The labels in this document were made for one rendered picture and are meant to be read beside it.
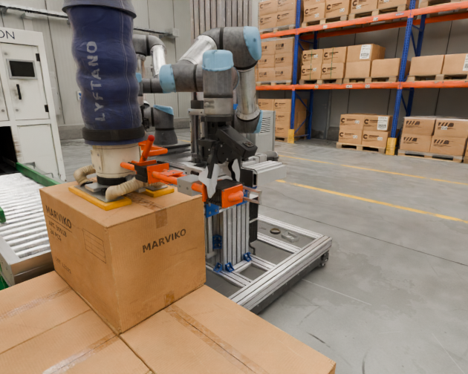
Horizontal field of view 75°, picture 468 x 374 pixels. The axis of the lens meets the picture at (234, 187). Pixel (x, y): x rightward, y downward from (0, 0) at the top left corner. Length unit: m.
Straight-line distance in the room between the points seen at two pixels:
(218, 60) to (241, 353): 0.86
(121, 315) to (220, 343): 0.34
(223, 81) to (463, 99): 8.47
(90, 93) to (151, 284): 0.71
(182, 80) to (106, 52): 0.37
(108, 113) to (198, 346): 0.85
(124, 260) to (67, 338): 0.34
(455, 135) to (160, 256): 7.10
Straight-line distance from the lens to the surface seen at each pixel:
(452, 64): 7.84
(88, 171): 1.44
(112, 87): 1.18
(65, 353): 1.22
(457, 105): 9.08
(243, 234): 2.10
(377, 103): 9.49
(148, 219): 1.08
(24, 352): 1.29
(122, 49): 1.21
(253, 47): 1.22
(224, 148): 0.79
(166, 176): 0.98
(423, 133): 7.83
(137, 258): 1.11
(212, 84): 0.77
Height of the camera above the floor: 1.33
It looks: 17 degrees down
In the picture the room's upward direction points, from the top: straight up
